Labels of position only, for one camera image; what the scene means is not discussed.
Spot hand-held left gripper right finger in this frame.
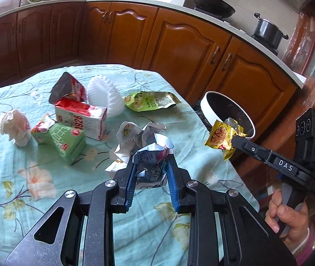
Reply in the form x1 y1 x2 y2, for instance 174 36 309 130
164 155 298 266

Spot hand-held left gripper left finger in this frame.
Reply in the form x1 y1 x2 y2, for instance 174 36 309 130
4 155 139 266

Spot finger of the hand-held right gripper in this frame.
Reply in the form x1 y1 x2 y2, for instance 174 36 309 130
231 135 275 167

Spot blue printed paper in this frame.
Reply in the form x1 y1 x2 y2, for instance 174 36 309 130
132 143 175 189

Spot white round trash bin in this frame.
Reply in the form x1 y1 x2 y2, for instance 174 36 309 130
200 91 256 140

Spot person's right forearm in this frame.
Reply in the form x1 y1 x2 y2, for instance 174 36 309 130
292 226 315 266

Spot person's right hand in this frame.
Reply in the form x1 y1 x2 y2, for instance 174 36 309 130
265 188 310 239

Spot crumpled silver white wrapper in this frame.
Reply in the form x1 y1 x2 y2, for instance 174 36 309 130
105 121 145 178

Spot crumpled white paper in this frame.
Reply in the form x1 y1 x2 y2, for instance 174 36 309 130
141 122 175 151

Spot green drink carton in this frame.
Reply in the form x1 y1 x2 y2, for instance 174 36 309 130
49 123 86 165

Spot red white milk carton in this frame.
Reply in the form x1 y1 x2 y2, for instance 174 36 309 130
55 98 107 140

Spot green yellow snack packet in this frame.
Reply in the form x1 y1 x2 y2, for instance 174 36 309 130
123 91 181 112

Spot wooden glass door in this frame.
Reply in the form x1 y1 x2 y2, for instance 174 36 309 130
282 0 315 178

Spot white foam fruit net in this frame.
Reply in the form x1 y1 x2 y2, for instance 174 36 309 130
87 75 125 117

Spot floral teal tablecloth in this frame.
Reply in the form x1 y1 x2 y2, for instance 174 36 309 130
0 64 260 266

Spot white speckled countertop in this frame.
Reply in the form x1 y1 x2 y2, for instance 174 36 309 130
0 0 307 89

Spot small red green carton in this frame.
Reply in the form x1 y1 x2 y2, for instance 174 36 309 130
31 113 57 145

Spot gas stove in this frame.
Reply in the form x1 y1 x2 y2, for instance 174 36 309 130
193 6 280 56

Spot steel cooking pot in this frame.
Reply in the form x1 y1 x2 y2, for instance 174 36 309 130
253 12 289 49

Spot dark red snack bag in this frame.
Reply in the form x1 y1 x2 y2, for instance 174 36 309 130
49 72 87 106

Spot wooden base cabinets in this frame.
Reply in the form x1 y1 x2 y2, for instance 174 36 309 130
0 1 298 133

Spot crumpled white tissue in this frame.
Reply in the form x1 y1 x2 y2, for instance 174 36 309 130
0 109 32 146

